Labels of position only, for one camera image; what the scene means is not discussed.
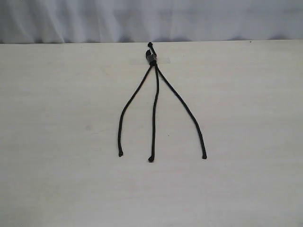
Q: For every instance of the clear adhesive tape strip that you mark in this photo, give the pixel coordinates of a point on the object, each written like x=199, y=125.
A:
x=142, y=61

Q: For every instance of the white backdrop curtain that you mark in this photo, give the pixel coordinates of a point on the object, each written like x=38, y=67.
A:
x=113, y=21

